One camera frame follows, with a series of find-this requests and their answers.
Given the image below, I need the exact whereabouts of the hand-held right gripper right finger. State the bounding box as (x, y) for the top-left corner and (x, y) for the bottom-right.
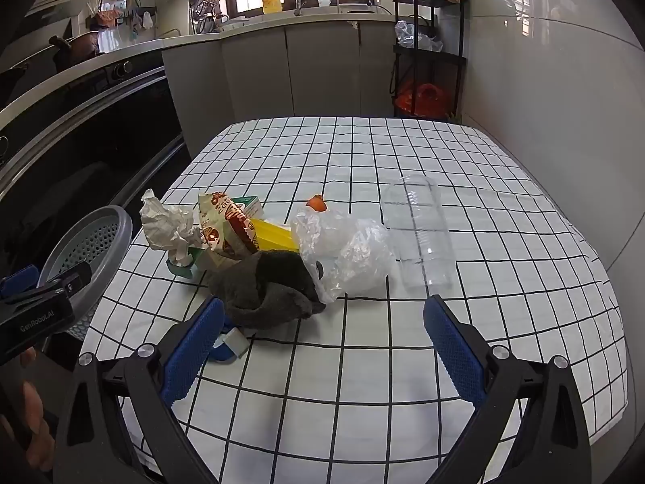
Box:
(422, 295), (593, 484)

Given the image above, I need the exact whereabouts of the green and white carton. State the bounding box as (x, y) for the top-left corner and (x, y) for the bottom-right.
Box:
(232, 196), (264, 220)

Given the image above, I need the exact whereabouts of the white paper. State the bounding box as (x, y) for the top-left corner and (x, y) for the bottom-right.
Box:
(139, 189), (202, 265)

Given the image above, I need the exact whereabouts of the cream and red snack wrapper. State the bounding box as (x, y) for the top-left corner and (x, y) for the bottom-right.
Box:
(194, 190), (260, 274)

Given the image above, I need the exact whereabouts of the black built-in oven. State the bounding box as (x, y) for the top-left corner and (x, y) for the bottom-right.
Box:
(0, 58), (191, 275)

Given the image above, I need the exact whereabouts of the dark grey cloth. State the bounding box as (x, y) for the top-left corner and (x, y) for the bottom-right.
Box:
(208, 249), (327, 332)

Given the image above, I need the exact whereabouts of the person's left hand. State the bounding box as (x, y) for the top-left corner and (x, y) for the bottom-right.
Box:
(0, 348), (56, 475)

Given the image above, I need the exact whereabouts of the grey perforated plastic basket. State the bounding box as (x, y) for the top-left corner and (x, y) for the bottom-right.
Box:
(37, 206), (134, 341)

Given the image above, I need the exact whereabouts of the clear plastic cup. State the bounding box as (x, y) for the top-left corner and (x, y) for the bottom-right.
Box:
(381, 174), (457, 293)

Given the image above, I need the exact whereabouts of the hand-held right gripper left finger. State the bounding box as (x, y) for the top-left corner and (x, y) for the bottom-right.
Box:
(53, 296), (227, 484)

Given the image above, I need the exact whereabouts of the clear plastic bag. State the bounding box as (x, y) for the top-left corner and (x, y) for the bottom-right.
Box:
(394, 20), (444, 53)
(291, 207), (399, 304)

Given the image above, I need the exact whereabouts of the black checked white tablecloth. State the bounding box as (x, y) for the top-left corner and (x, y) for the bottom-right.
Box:
(78, 116), (630, 484)

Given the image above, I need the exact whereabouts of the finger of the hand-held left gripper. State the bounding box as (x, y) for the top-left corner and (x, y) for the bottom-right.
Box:
(0, 265), (41, 303)
(35, 261), (94, 297)

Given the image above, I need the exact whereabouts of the red plastic bag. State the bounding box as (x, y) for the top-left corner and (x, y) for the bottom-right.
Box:
(395, 82), (447, 118)

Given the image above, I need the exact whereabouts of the black metal rack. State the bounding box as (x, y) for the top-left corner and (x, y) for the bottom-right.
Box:
(390, 0), (467, 122)

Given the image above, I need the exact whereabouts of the grey kitchen cabinet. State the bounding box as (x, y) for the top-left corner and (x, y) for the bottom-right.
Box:
(161, 20), (400, 158)

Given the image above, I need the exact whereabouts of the clear plastic bag on rack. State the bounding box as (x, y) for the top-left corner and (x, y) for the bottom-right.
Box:
(394, 20), (444, 53)

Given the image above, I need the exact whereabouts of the teal packet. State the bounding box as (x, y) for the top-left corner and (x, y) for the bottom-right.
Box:
(166, 248), (202, 281)

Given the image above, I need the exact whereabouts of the brown pot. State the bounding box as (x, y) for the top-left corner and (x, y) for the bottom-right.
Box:
(49, 30), (102, 72)

